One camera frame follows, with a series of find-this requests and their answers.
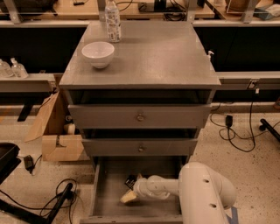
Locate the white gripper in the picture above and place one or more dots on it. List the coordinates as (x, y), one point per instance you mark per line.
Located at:
(141, 187)

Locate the black power adapter right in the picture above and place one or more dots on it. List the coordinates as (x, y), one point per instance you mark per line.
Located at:
(229, 121)

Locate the black stand base left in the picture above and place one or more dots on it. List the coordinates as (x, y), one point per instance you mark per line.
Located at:
(53, 206)

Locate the clear sanitizer bottle left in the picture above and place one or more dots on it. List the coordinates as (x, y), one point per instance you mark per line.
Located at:
(5, 69)

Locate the open cardboard box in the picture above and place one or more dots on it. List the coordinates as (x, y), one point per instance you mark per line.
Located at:
(57, 146)

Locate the grey wooden drawer cabinet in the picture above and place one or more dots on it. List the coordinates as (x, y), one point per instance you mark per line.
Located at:
(156, 63)

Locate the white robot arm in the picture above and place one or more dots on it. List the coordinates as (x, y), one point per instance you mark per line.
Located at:
(204, 194)

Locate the grey top drawer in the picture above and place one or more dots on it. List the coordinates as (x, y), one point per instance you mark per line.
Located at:
(87, 116)

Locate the black bin left edge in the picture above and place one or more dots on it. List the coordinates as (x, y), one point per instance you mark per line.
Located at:
(8, 159)

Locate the small white pump bottle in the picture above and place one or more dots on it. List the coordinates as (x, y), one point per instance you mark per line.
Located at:
(210, 55)

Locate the black chair leg right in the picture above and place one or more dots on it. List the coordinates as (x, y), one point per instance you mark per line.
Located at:
(266, 126)

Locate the grey middle drawer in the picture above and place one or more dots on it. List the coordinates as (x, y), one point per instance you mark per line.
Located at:
(139, 147)

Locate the clear sanitizer bottle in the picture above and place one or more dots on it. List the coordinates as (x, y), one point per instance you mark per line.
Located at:
(5, 69)
(18, 69)

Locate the grey open bottom drawer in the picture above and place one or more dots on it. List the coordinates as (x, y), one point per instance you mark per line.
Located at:
(109, 186)

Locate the clear sanitizer bottle right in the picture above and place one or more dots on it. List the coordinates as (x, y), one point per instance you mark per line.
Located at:
(18, 69)

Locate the black power adapter left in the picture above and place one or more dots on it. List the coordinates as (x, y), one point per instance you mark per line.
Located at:
(28, 163)

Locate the white ceramic bowl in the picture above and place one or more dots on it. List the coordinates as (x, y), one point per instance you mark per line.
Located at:
(99, 54)

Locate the clear plastic water bottle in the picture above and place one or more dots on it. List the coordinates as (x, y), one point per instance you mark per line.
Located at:
(113, 22)

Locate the black power adapter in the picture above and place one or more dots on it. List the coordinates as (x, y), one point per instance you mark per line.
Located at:
(28, 163)
(229, 121)

